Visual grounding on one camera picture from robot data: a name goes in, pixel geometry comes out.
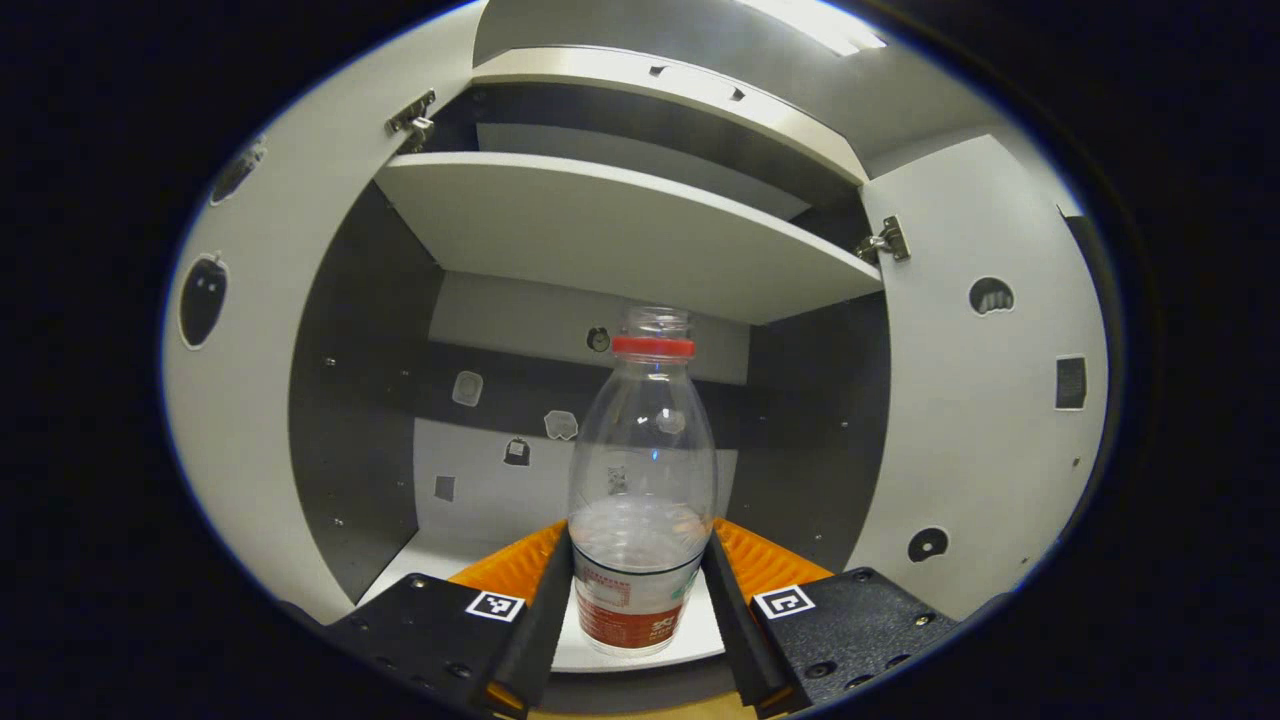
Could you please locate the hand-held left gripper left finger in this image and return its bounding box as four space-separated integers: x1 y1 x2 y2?
325 520 576 716

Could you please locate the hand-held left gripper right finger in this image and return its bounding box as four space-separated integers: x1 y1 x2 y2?
700 518 961 716

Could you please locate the clear plastic bottle red label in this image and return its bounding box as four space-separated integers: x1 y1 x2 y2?
567 306 719 658

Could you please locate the white cabinet door headphone sticker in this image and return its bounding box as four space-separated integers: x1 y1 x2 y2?
845 135 1111 621

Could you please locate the white cabinet door phone sticker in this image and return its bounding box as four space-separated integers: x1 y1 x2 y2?
160 0 491 626

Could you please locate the white cabinet body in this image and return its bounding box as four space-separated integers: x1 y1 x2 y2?
288 47 891 716

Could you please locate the metal door hinge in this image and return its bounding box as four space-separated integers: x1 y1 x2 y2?
856 216 911 266
387 90 438 151

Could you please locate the long ceiling light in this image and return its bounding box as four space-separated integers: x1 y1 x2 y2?
740 0 886 56

